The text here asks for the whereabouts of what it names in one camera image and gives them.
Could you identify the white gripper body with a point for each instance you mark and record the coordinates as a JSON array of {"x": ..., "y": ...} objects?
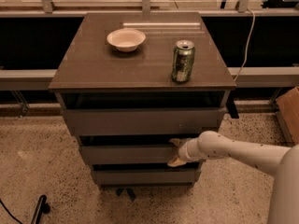
[{"x": 183, "y": 150}]

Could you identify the grey drawer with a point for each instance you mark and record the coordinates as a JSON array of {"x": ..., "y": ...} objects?
[
  {"x": 89, "y": 122},
  {"x": 139, "y": 154},
  {"x": 145, "y": 177}
]

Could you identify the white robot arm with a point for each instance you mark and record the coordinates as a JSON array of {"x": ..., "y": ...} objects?
[{"x": 280, "y": 162}]

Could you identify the grey top drawer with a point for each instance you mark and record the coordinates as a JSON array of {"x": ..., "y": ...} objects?
[{"x": 89, "y": 122}]

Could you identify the grey bottom drawer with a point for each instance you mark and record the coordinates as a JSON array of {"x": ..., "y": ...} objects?
[{"x": 145, "y": 177}]

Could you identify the grey drawer cabinet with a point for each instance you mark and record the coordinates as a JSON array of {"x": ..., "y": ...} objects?
[{"x": 95, "y": 75}]

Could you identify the green soda can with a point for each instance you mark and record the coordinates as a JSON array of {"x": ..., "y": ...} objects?
[{"x": 184, "y": 52}]

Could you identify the cardboard box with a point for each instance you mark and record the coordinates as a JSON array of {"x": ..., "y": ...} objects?
[{"x": 288, "y": 104}]

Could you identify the white paper bowl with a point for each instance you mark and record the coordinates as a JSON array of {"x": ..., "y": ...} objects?
[{"x": 126, "y": 39}]

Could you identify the black stand foot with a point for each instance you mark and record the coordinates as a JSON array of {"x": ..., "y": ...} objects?
[{"x": 42, "y": 207}]

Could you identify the grey metal rail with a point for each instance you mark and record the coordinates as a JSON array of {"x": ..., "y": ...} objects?
[{"x": 250, "y": 77}]

